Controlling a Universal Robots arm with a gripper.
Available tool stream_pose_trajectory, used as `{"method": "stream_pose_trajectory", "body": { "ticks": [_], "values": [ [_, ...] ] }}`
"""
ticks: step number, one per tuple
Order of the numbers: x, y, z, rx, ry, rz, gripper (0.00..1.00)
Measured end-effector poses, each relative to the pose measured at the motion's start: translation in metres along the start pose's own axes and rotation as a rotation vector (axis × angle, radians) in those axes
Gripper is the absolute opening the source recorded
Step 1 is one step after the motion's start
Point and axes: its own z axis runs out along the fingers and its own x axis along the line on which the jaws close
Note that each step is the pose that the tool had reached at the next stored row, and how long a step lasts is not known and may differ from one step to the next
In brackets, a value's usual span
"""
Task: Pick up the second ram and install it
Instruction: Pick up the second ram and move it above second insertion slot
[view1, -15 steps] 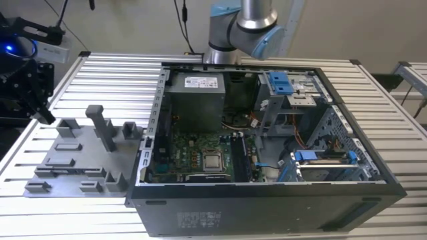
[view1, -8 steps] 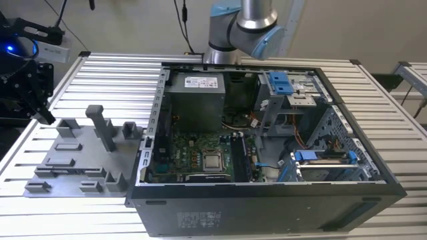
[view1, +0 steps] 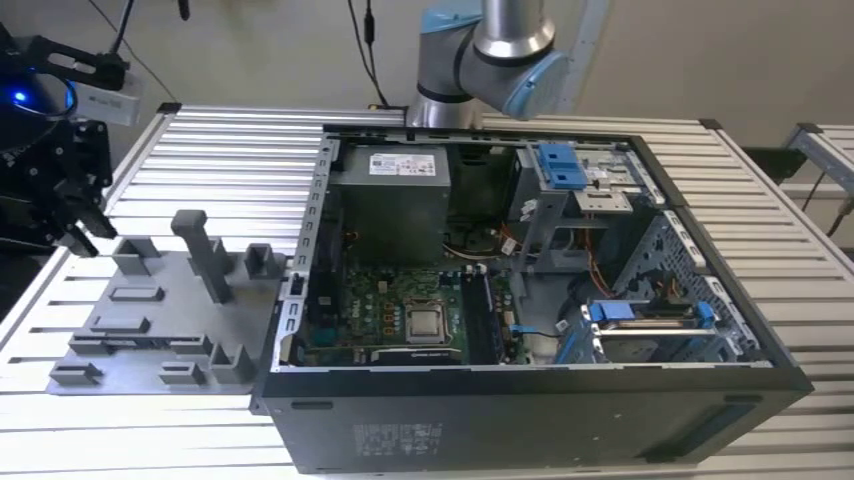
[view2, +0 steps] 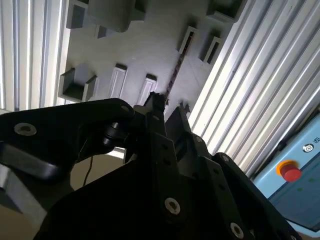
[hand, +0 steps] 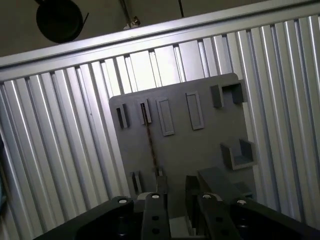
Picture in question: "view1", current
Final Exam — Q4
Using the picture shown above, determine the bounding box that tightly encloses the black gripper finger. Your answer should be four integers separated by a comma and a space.
52, 218, 100, 259
64, 186, 120, 240

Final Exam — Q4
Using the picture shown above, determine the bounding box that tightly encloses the dark RAM stick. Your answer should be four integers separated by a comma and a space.
71, 337, 207, 350
463, 269, 488, 365

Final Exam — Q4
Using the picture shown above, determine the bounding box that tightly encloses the grey parts rack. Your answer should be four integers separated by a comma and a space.
43, 208, 296, 396

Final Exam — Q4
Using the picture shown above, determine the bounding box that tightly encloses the grey power supply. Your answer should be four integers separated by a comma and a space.
330, 144, 456, 269

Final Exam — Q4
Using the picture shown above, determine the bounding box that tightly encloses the green motherboard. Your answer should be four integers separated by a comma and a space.
292, 219, 532, 367

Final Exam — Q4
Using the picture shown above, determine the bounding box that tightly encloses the CPU socket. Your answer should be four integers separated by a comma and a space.
398, 296, 455, 348

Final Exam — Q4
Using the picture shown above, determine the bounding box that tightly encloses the silver CPU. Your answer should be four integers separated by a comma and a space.
407, 309, 444, 343

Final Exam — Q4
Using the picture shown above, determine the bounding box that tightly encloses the black graphics card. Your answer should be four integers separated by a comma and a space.
351, 344, 472, 367

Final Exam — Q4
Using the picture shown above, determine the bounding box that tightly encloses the black PC case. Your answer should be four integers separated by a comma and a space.
247, 122, 817, 476

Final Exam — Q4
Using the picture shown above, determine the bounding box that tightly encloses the blue drive bay latch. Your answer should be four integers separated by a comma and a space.
535, 142, 587, 192

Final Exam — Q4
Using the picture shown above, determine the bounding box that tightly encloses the silver drive cage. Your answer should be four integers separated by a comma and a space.
510, 142, 662, 274

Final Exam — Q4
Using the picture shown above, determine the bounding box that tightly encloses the blue disk carrier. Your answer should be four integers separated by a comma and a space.
559, 298, 723, 366

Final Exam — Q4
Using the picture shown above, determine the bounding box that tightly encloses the neighbouring metal slat table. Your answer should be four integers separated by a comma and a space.
779, 122, 854, 201

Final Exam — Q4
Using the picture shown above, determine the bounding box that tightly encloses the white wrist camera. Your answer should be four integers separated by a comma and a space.
25, 34, 144, 126

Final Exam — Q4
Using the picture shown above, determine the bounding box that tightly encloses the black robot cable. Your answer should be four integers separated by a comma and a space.
344, 0, 408, 111

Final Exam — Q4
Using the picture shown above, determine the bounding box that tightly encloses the yellow white wire bundle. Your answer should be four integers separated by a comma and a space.
440, 238, 512, 260

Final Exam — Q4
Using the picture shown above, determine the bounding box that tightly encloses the blue SATA wire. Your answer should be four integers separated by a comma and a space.
510, 323, 572, 340

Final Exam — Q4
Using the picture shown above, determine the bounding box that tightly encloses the orange wire bundle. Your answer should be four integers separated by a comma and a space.
584, 227, 619, 301

